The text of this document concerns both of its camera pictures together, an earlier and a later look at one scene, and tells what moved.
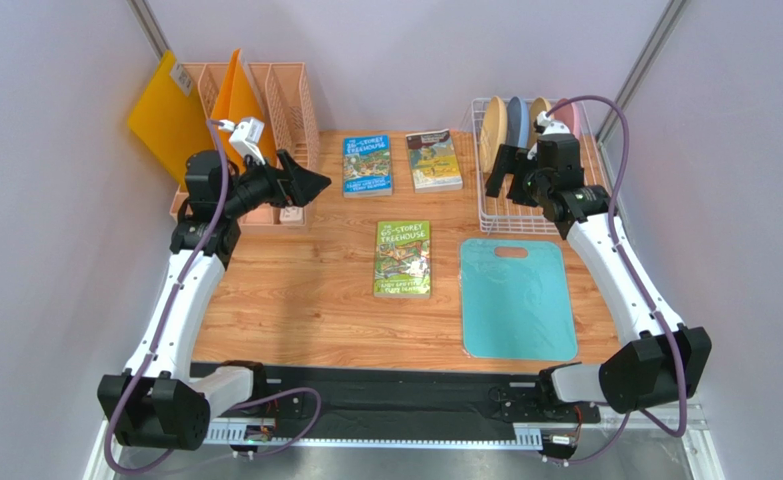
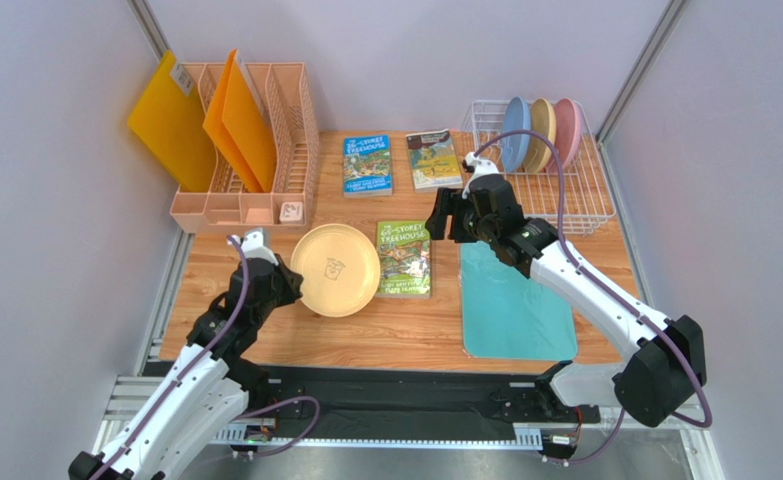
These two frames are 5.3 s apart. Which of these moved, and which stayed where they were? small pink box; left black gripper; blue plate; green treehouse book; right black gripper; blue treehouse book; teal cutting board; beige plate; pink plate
Moved: left black gripper; right black gripper; beige plate
Stayed: pink plate; small pink box; teal cutting board; green treehouse book; blue treehouse book; blue plate
